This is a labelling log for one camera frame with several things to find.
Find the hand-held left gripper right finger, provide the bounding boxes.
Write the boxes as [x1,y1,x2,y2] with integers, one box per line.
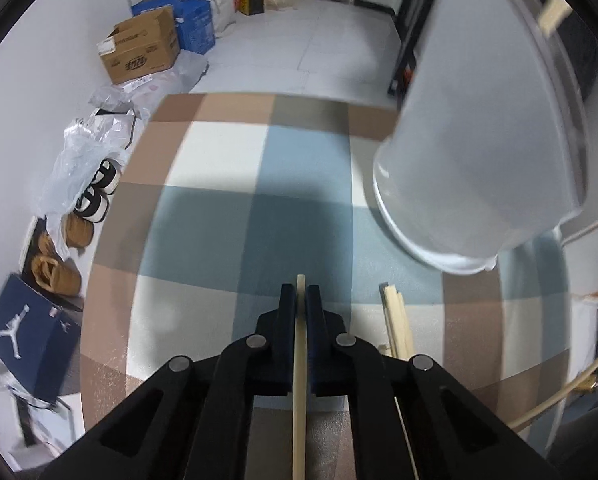
[305,284,562,480]

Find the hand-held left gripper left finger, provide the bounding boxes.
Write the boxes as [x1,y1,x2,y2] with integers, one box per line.
[41,282,300,480]

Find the pile of wooden chopsticks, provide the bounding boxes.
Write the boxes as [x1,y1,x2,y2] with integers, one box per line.
[381,282,421,480]

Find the single wooden chopstick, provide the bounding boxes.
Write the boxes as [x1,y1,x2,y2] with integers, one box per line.
[538,0,572,37]
[291,274,307,480]

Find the white utensil holder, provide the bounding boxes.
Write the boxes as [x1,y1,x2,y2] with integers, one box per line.
[372,0,591,275]

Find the checked tablecloth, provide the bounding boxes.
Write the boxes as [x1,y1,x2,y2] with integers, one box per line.
[79,92,575,480]

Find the brown boot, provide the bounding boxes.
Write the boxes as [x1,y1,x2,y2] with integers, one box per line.
[61,212,97,251]

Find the black and white sneaker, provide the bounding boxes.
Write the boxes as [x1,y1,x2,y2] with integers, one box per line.
[74,185,110,223]
[91,159,122,193]

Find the navy shoebox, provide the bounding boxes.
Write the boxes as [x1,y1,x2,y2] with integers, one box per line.
[0,272,84,406]

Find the brown slippers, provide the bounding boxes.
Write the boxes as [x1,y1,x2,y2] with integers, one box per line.
[19,217,87,311]

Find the clear plastic bag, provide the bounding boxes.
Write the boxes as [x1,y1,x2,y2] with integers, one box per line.
[41,112,140,221]

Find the grey plastic mailer bags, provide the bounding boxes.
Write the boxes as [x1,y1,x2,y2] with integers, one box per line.
[90,52,210,111]

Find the brown cardboard box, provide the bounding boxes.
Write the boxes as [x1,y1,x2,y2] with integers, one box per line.
[98,5,181,85]

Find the blue cardboard box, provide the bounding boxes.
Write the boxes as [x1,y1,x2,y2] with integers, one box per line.
[131,0,216,53]

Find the black framed door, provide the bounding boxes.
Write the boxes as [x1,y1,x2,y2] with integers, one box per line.
[386,0,447,96]

